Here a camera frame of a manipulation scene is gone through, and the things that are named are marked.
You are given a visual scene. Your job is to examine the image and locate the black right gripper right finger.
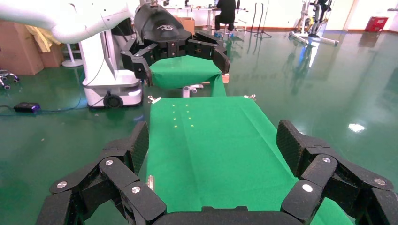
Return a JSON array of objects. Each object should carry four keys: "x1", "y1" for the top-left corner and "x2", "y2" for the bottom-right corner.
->
[{"x1": 276, "y1": 120, "x2": 398, "y2": 225}]

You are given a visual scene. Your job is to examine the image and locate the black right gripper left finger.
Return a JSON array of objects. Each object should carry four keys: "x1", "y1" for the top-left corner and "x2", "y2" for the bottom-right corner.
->
[{"x1": 36, "y1": 121, "x2": 168, "y2": 225}]

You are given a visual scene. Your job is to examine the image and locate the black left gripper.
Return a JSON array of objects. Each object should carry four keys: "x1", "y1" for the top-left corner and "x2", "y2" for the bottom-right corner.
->
[{"x1": 120, "y1": 3, "x2": 231, "y2": 87}]

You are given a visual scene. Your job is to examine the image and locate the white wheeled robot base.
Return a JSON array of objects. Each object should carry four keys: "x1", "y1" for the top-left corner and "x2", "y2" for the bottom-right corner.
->
[{"x1": 79, "y1": 31, "x2": 144, "y2": 109}]

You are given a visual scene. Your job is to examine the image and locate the small distant cardboard box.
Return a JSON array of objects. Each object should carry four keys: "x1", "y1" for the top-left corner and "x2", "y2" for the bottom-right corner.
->
[{"x1": 174, "y1": 16, "x2": 196, "y2": 35}]

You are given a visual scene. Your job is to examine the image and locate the low brown cardboard box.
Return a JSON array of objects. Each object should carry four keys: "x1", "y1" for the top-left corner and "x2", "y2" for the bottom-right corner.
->
[{"x1": 38, "y1": 42, "x2": 64, "y2": 69}]

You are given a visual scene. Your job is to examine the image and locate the red box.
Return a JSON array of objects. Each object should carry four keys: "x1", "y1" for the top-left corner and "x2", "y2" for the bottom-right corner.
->
[{"x1": 365, "y1": 16, "x2": 389, "y2": 33}]

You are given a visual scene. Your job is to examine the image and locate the large brown cardboard box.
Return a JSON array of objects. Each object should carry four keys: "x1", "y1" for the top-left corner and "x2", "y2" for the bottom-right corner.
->
[{"x1": 0, "y1": 19, "x2": 46, "y2": 76}]

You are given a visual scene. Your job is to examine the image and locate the green cloth covered table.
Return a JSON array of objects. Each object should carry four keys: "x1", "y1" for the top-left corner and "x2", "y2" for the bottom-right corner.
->
[{"x1": 148, "y1": 55, "x2": 229, "y2": 98}]

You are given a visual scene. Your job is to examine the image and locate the seated person in black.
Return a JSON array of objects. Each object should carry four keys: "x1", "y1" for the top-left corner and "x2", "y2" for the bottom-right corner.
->
[{"x1": 213, "y1": 0, "x2": 241, "y2": 33}]

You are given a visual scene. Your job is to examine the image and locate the black tripod stand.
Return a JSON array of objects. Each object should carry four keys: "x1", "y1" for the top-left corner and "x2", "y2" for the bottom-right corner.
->
[{"x1": 245, "y1": 2, "x2": 273, "y2": 39}]

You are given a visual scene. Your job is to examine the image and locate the green table cloth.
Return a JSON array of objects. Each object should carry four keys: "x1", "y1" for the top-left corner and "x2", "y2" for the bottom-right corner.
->
[{"x1": 144, "y1": 96, "x2": 355, "y2": 225}]

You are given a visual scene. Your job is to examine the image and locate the white round stand base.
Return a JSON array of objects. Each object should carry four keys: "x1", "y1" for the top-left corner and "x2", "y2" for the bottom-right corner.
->
[{"x1": 61, "y1": 43, "x2": 84, "y2": 68}]

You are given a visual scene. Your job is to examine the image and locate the black power adapter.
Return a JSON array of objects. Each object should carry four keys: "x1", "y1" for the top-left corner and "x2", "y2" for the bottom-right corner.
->
[{"x1": 13, "y1": 102, "x2": 42, "y2": 113}]

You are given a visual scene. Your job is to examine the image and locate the yellow garment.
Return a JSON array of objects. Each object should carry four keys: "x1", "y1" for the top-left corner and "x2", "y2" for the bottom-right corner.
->
[{"x1": 24, "y1": 24, "x2": 61, "y2": 53}]

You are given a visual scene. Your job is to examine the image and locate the office chair casters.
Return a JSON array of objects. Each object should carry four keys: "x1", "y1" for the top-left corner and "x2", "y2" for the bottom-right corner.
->
[{"x1": 0, "y1": 68, "x2": 20, "y2": 90}]

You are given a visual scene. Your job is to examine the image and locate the black floor cable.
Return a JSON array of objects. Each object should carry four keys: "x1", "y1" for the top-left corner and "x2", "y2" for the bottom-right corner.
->
[{"x1": 0, "y1": 104, "x2": 94, "y2": 117}]

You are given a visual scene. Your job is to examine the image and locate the white metal equipment frame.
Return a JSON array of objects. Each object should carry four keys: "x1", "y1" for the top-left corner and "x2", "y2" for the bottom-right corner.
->
[{"x1": 288, "y1": 0, "x2": 340, "y2": 47}]

